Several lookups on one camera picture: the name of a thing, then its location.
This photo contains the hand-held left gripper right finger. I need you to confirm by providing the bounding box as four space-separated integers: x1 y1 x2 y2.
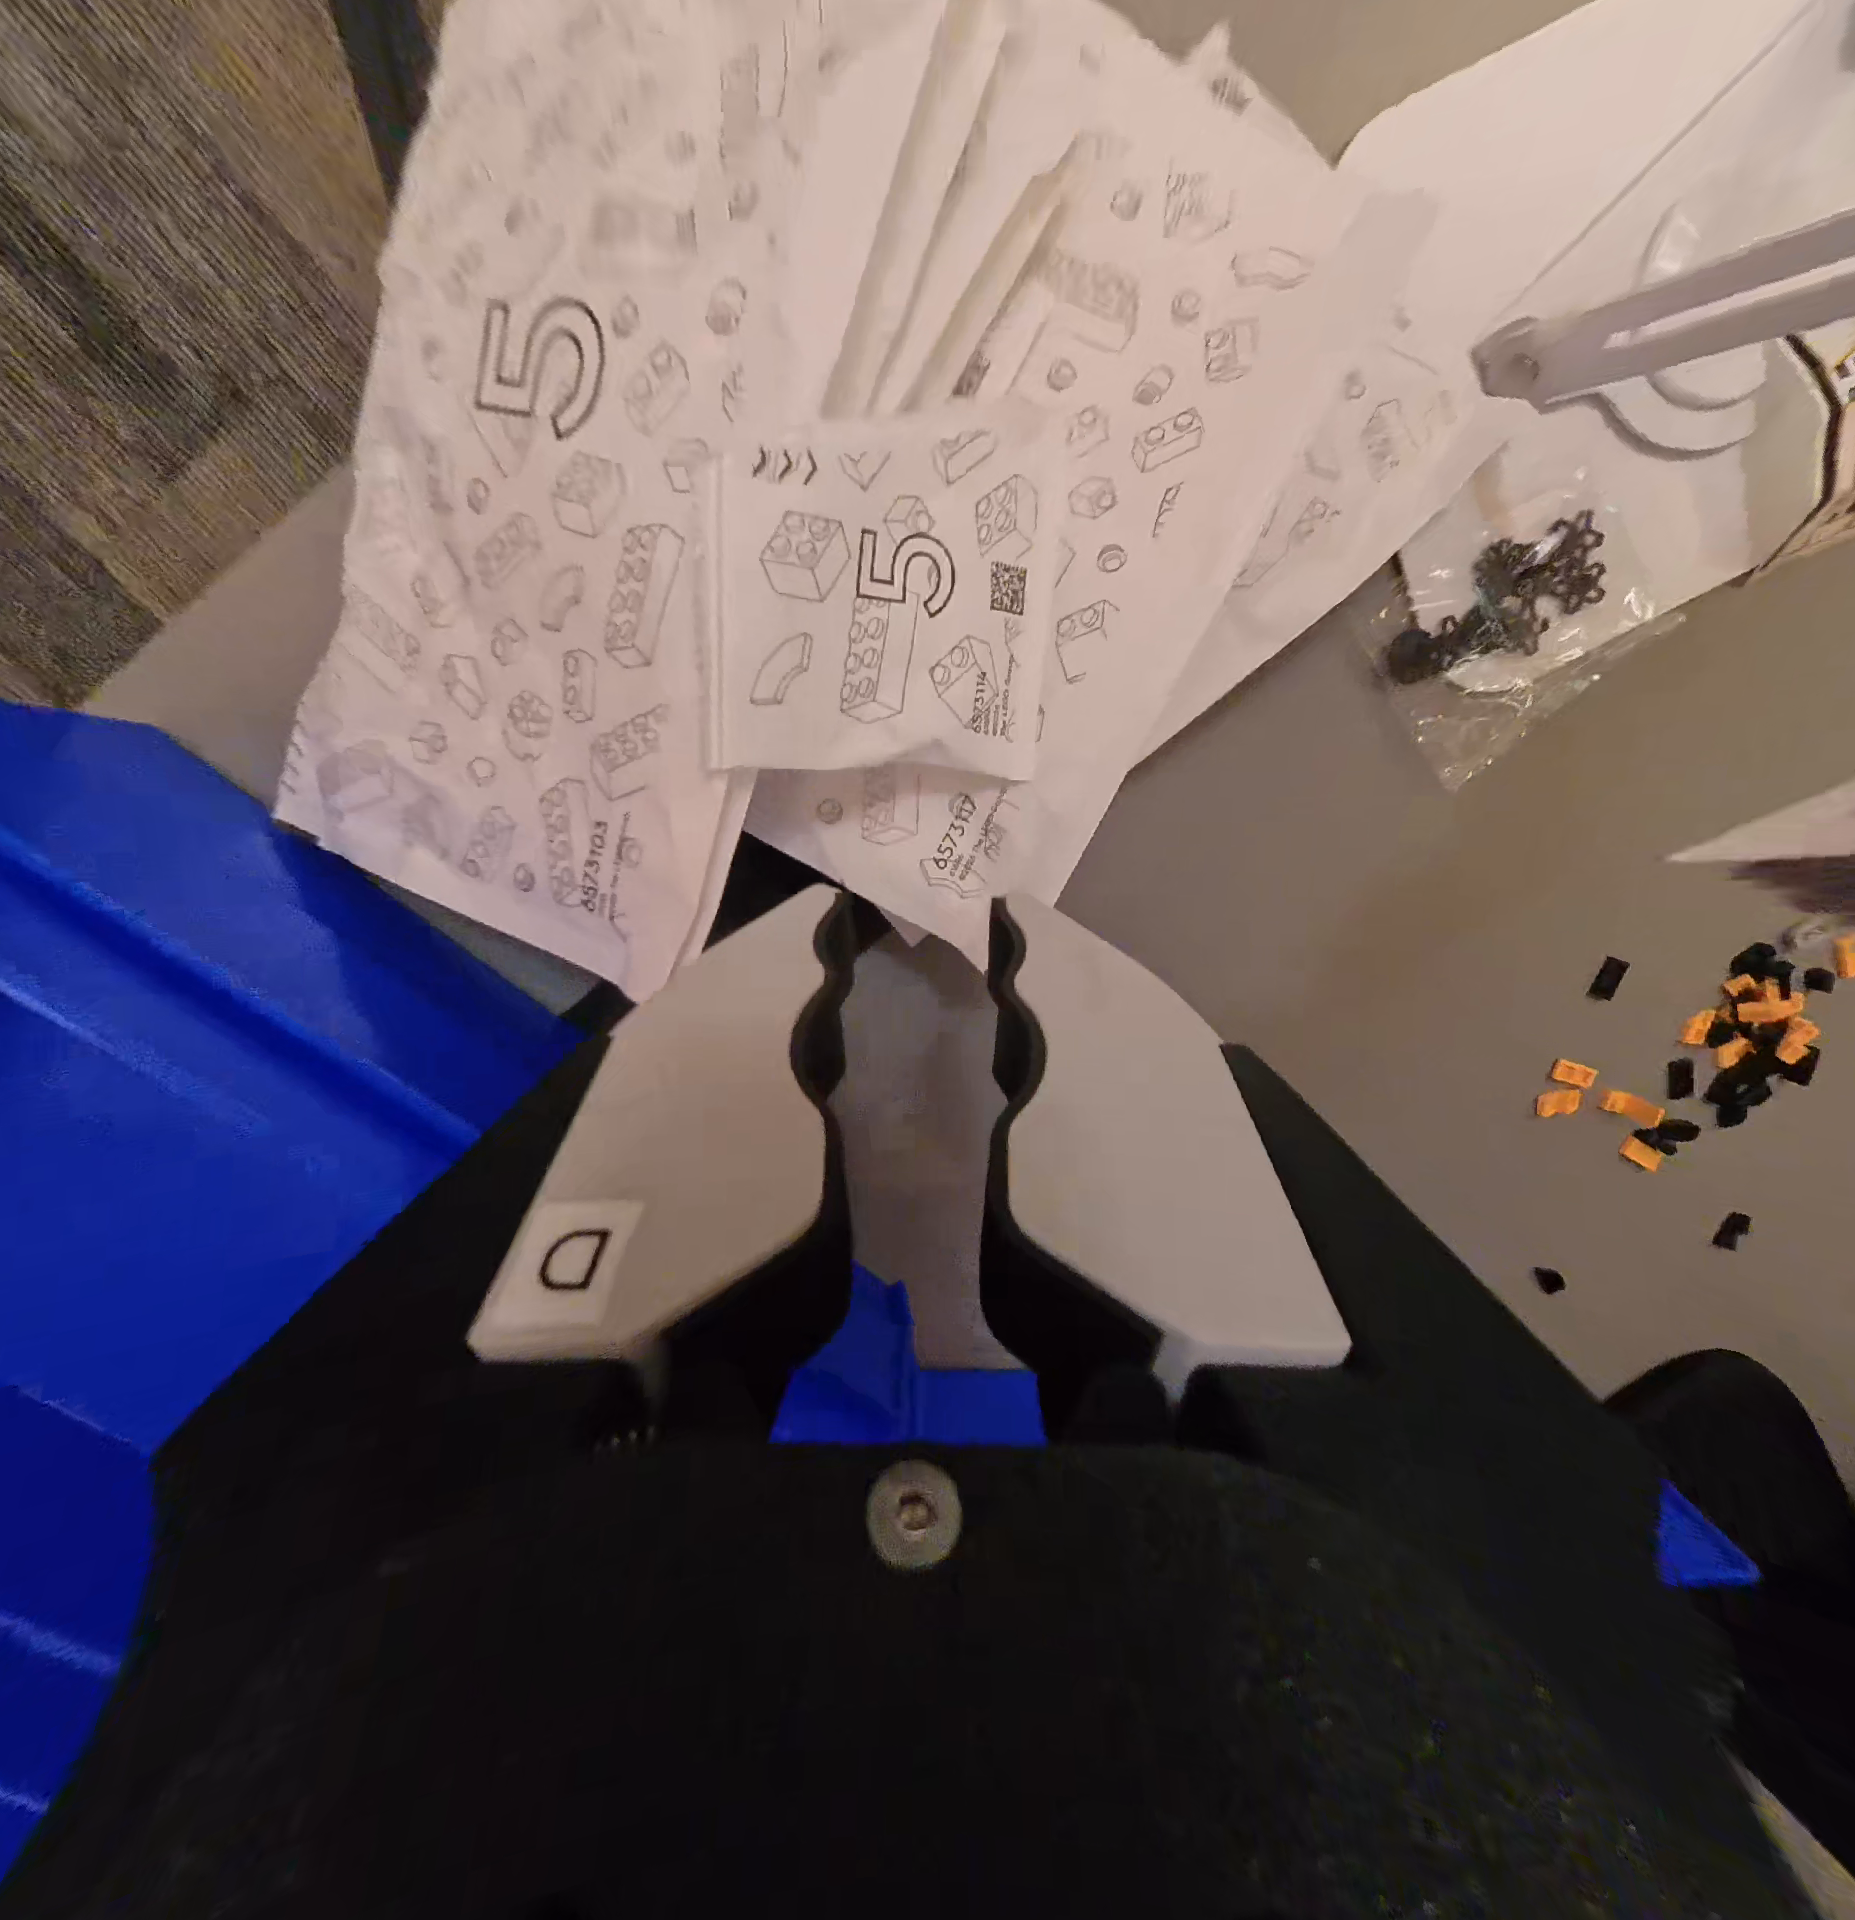
987 893 1355 1381

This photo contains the large blue storage bin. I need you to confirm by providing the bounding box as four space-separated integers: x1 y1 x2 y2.
0 683 959 1892

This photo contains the white stand rod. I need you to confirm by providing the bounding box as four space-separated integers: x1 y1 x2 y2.
1467 225 1855 409

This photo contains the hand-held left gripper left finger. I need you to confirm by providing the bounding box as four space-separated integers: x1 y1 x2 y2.
469 887 859 1367

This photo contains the white folded paper bag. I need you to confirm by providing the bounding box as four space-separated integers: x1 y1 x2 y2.
741 0 1469 901

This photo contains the pile of small lego pieces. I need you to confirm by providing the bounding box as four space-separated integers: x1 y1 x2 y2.
1527 929 1855 1291

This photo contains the translucent plastic bag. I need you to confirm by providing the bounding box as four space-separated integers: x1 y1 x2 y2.
1353 503 1699 791

